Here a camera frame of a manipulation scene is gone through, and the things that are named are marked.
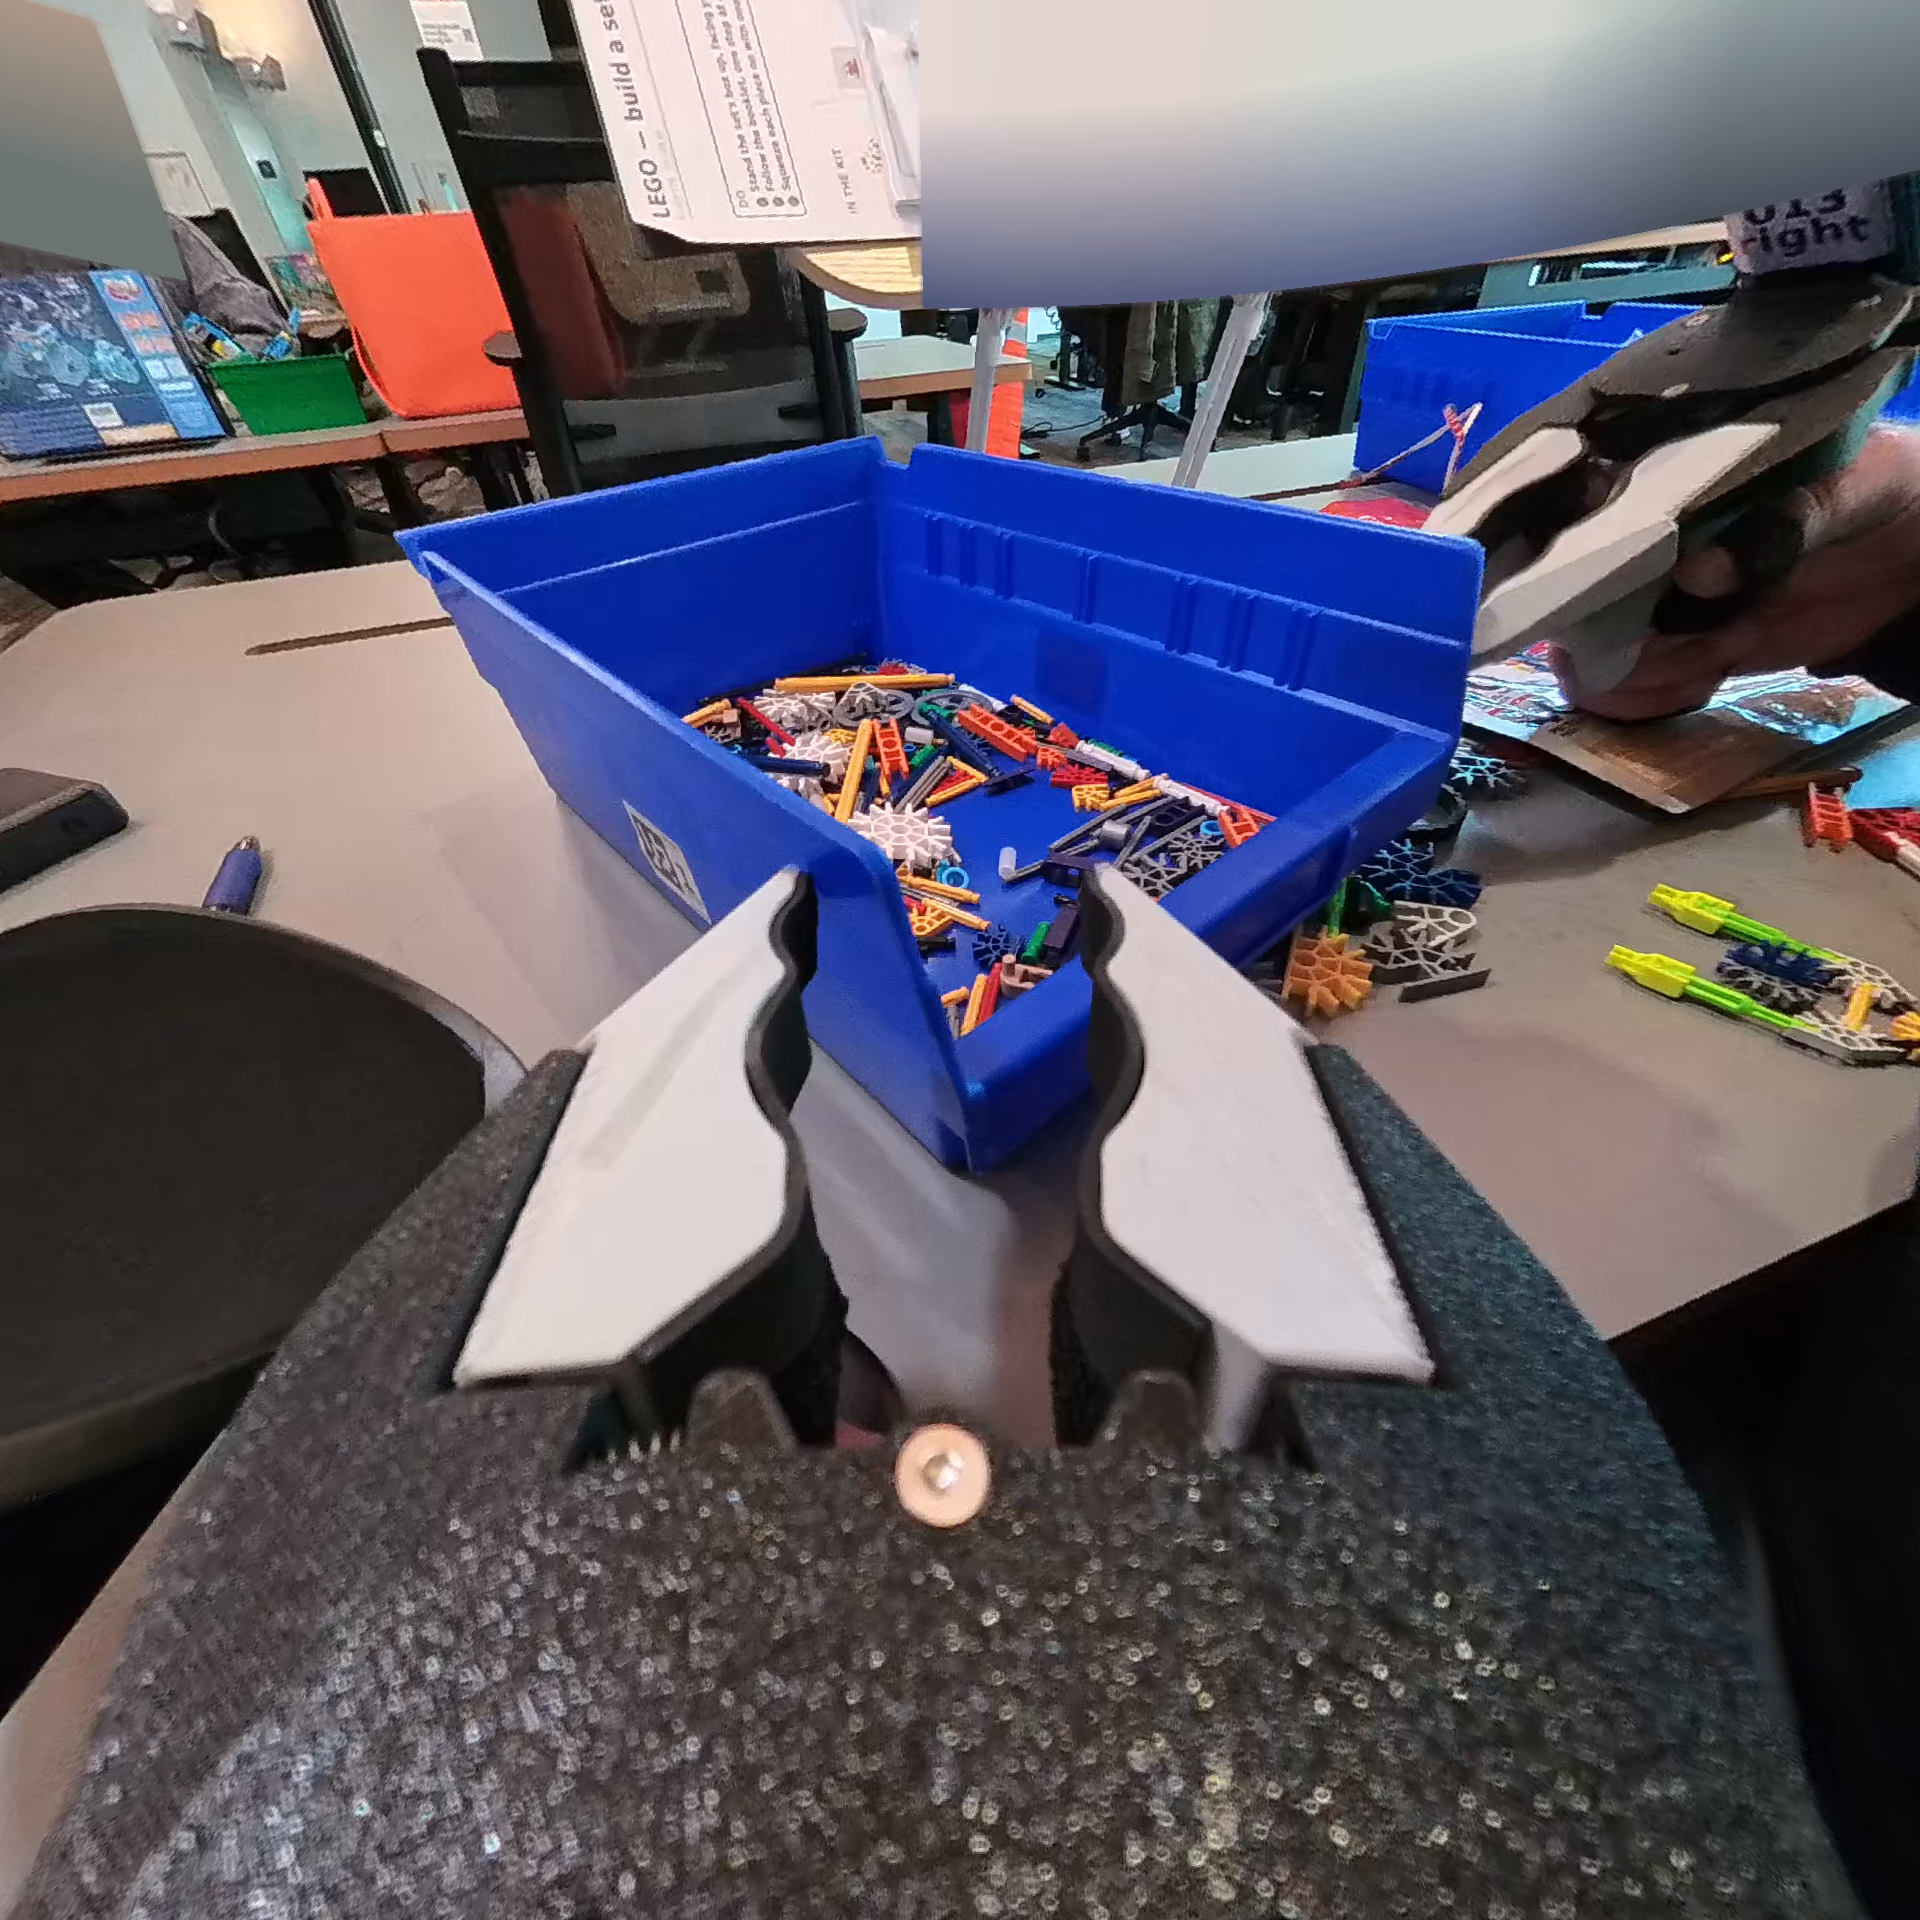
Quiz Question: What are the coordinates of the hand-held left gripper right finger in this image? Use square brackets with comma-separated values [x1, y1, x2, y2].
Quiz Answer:
[1050, 866, 1440, 1455]

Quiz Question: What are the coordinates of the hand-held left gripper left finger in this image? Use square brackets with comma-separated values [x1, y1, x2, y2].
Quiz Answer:
[450, 866, 842, 1390]

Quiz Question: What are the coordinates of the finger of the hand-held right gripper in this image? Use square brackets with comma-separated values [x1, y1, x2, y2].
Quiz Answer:
[1475, 424, 1782, 693]
[1424, 424, 1593, 540]

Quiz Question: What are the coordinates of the blue plastic bin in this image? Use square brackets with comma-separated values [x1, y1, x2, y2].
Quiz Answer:
[1355, 301, 1704, 498]
[397, 434, 1489, 1176]

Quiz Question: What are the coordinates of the lime and gray toy assembly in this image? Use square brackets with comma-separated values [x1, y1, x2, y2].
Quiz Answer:
[1605, 882, 1920, 1070]

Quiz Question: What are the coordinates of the pile of toy construction pieces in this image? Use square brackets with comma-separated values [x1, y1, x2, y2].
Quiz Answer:
[682, 666, 1278, 1039]

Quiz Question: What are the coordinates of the person's right hand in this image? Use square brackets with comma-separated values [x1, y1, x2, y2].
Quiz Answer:
[1552, 434, 1920, 727]

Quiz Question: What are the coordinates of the printed plastic toy bag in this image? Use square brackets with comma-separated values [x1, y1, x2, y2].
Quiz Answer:
[1463, 637, 1920, 821]

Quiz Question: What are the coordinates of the pale gray fan connector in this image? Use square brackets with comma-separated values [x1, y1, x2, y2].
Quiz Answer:
[1357, 900, 1481, 984]

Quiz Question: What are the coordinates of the blue snowflake connector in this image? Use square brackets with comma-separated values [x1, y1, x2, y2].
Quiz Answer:
[1357, 836, 1489, 910]

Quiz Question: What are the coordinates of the black office chair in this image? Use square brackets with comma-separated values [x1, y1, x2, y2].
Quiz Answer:
[416, 44, 873, 498]
[1072, 301, 1203, 460]

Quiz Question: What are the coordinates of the orange striped cone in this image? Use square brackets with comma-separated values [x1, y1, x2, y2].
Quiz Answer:
[972, 306, 1039, 460]

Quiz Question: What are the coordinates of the black flat device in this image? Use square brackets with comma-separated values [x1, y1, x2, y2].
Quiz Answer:
[0, 768, 132, 898]

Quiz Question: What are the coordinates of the brown background table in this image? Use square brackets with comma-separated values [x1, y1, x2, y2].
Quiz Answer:
[0, 408, 543, 603]

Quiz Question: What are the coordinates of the green bin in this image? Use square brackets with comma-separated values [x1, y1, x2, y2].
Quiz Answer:
[207, 352, 371, 438]

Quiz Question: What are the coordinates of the white paper sign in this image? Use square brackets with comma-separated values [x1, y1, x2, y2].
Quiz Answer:
[570, 0, 924, 250]

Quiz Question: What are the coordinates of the orange tote bag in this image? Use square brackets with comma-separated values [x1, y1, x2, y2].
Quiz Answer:
[307, 181, 520, 423]

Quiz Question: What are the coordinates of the blue printed box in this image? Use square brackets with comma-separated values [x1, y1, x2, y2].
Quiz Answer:
[0, 271, 230, 460]

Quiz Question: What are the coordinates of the red white cord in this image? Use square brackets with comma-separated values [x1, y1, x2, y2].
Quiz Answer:
[1357, 402, 1489, 490]

